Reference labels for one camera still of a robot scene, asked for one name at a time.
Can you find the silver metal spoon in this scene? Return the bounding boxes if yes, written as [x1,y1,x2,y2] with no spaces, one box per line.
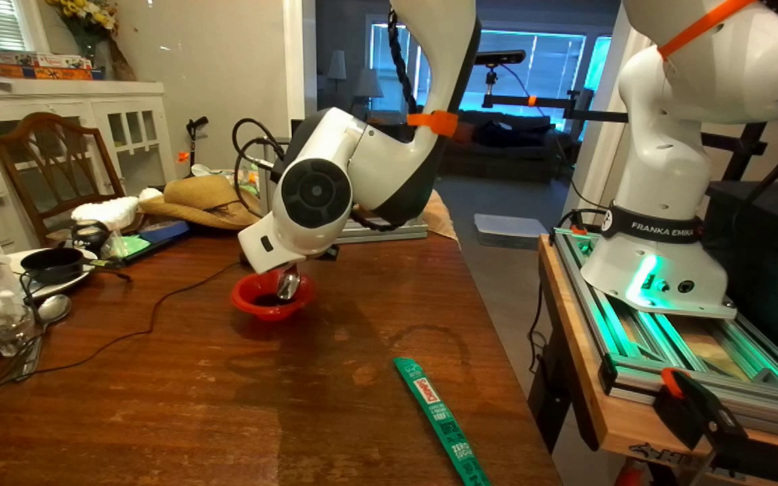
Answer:
[275,274,303,303]

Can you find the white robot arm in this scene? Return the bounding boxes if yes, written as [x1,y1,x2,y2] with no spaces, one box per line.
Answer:
[238,0,778,318]

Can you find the red bowl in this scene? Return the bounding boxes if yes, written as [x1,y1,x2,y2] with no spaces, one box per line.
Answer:
[229,274,314,324]

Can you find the tan straw hat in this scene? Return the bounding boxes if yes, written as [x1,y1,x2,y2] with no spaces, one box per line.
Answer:
[137,176,257,232]

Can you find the white cabinet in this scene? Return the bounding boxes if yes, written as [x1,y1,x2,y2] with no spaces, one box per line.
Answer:
[0,79,178,248]

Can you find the white plate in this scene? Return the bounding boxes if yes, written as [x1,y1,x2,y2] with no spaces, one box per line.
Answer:
[10,248,98,298]

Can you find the black small pan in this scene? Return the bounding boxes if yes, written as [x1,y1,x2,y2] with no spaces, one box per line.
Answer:
[21,248,83,283]

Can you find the wooden chair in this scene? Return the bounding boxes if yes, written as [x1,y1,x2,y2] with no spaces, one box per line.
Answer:
[0,112,125,247]

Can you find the yellow flower vase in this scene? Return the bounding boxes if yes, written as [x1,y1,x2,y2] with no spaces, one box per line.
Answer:
[45,0,132,81]

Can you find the black coiled robot cable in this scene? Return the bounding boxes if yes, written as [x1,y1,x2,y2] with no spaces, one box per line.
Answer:
[384,9,425,120]

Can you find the camera on tripod arm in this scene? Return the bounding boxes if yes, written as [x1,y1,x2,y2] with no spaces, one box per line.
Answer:
[473,47,649,126]

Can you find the black mouse cable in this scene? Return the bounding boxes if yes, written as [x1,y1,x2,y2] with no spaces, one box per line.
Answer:
[0,256,245,409]

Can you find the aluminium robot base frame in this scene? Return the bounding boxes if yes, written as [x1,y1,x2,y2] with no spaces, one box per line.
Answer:
[537,229,778,463]

